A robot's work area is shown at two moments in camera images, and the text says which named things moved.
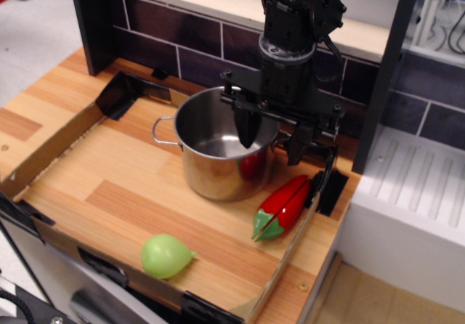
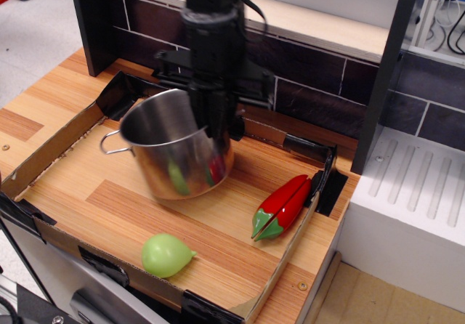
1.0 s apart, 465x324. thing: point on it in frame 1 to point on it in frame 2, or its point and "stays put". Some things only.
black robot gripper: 282,87 to 217,57
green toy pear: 165,256 stays put
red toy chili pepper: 281,208 stays put
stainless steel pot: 216,164 to 176,158
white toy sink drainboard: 406,223 stays put
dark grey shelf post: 388,71 stays put
